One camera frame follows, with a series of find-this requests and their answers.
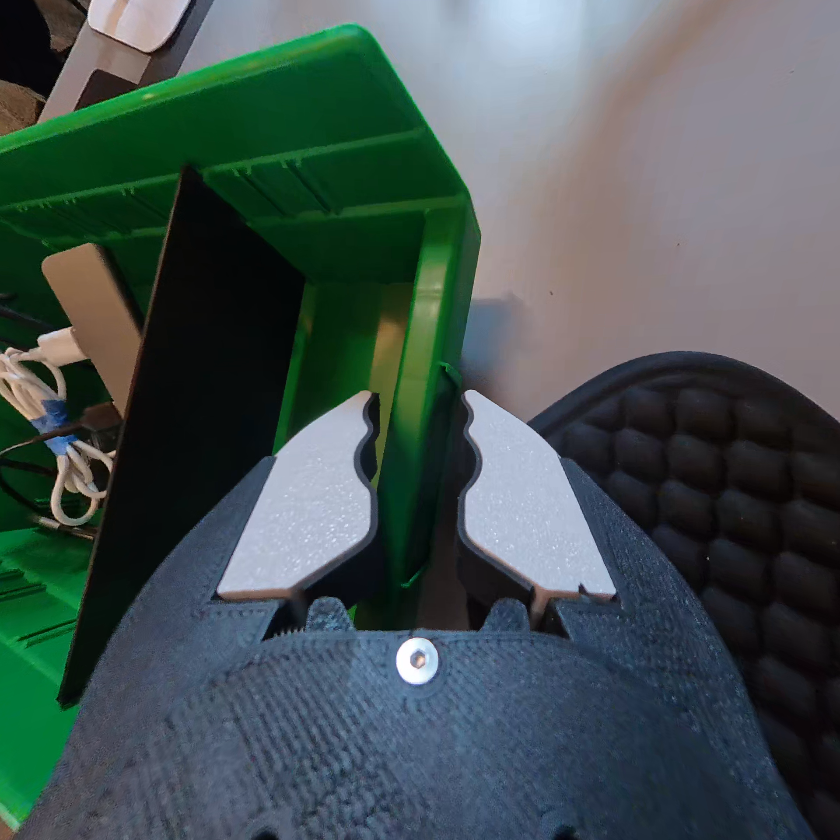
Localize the black cable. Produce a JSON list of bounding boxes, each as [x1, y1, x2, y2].
[[0, 292, 56, 332], [0, 402, 124, 526]]

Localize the white usb cable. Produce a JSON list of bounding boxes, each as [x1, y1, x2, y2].
[[0, 327, 116, 526]]

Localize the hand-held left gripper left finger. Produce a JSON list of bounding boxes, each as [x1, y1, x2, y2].
[[215, 391, 382, 601]]

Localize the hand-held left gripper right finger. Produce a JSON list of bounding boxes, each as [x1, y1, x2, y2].
[[461, 391, 619, 603]]

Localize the black bin divider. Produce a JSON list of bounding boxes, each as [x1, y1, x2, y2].
[[58, 164, 306, 708]]

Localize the white document stand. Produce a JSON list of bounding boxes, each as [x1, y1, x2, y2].
[[87, 0, 198, 53]]

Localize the grey power adapter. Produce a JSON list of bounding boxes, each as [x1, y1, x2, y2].
[[41, 244, 145, 416]]

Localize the black padded cushion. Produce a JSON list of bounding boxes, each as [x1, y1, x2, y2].
[[528, 351, 840, 840]]

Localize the green plastic bin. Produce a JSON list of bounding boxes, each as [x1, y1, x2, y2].
[[0, 24, 481, 829]]

